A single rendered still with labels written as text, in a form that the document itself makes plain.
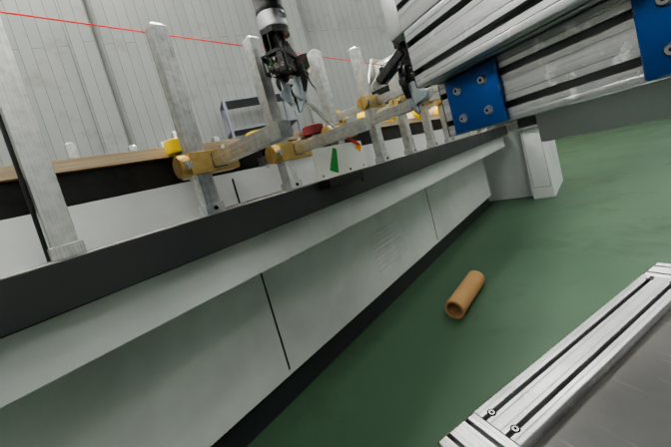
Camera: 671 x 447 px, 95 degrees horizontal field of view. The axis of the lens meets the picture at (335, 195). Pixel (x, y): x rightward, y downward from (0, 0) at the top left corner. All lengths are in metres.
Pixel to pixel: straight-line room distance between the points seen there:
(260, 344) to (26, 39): 5.78
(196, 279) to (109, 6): 5.88
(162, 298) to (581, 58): 0.75
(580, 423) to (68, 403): 0.97
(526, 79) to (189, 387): 0.99
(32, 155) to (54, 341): 0.30
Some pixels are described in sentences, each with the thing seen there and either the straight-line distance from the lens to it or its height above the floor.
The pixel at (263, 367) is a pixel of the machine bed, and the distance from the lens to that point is 1.12.
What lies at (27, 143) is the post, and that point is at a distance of 0.69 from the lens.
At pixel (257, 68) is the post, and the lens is 0.93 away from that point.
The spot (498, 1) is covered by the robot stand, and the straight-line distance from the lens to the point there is 0.45.
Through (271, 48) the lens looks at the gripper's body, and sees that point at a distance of 0.86.
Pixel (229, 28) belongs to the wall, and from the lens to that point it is 6.35.
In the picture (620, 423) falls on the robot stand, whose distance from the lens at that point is 0.77.
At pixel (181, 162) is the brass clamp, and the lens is 0.73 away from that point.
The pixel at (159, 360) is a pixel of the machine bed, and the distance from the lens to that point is 0.97.
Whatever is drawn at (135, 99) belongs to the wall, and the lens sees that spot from 5.83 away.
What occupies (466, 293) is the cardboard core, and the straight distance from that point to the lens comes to 1.48.
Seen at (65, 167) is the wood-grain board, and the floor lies 0.88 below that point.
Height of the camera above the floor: 0.72
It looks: 5 degrees down
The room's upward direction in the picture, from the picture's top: 15 degrees counter-clockwise
